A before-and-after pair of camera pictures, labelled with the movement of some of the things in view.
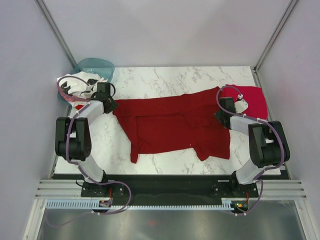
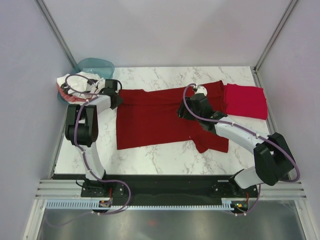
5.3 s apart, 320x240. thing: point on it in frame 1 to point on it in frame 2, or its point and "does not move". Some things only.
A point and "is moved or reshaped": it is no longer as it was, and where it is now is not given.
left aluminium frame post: [55, 32] does not move
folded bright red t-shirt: [254, 97] does not move
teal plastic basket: [103, 67] does not move
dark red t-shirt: [153, 125] is moved or reshaped
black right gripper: [217, 115] to [180, 111]
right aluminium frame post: [292, 5] does not move
